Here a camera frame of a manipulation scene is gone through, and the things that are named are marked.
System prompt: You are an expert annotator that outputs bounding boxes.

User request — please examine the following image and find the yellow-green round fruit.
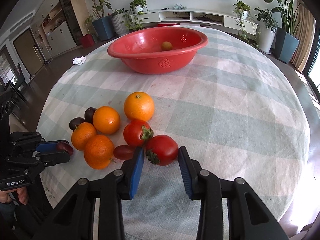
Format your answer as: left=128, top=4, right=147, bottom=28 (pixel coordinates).
left=161, top=41, right=173, bottom=51

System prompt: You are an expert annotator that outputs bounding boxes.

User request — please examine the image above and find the leafy plant white pot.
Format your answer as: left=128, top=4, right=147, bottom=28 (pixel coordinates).
left=254, top=7, right=277, bottom=54

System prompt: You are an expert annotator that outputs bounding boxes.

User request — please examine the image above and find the vine plant left of cabinet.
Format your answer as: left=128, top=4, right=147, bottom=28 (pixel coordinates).
left=125, top=0, right=147, bottom=32

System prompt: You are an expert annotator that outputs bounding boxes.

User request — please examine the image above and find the plant ribbed white pot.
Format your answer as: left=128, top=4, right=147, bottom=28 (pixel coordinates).
left=111, top=8, right=128, bottom=36

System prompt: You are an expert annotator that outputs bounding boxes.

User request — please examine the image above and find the red plastic colander bowl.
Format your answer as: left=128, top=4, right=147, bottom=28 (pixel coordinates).
left=107, top=26, right=208, bottom=74

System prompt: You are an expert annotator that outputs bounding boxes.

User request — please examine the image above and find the beige curtain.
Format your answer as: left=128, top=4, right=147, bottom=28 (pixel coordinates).
left=291, top=0, right=316, bottom=72

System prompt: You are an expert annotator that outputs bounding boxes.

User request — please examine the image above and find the orange small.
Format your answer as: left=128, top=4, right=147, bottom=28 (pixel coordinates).
left=71, top=122, right=97, bottom=151

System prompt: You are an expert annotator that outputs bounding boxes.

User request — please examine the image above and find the crumpled white tissue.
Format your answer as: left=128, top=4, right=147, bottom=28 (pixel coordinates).
left=73, top=56, right=86, bottom=65

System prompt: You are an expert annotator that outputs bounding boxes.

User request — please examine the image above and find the white tv cabinet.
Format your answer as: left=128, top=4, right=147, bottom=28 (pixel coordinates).
left=140, top=9, right=258, bottom=36

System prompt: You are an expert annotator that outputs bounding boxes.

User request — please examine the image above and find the red tomato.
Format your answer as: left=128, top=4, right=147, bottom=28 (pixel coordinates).
left=123, top=119, right=153, bottom=147
left=144, top=135, right=178, bottom=166

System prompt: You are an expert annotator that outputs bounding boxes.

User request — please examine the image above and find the tall plant blue pot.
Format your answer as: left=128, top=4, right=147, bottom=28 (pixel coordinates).
left=264, top=0, right=300, bottom=63

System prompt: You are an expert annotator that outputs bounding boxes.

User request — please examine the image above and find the trailing vine plant on cabinet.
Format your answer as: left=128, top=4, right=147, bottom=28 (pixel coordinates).
left=233, top=0, right=258, bottom=49

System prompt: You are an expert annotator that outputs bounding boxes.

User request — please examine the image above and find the tree plant blue pot left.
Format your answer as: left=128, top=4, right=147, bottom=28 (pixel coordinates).
left=90, top=0, right=114, bottom=41

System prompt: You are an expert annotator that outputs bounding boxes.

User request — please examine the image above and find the green white checked tablecloth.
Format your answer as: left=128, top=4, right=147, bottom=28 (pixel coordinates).
left=37, top=27, right=310, bottom=239

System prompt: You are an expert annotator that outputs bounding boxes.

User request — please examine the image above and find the dark plum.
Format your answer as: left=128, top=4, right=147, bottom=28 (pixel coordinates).
left=69, top=117, right=85, bottom=131
left=84, top=107, right=97, bottom=124

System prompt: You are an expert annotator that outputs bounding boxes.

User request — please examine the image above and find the person's left hand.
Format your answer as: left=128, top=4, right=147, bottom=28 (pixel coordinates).
left=0, top=187, right=29, bottom=205

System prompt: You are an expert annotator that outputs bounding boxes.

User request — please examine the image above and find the orange with stem top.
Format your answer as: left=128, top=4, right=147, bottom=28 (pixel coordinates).
left=124, top=92, right=155, bottom=121

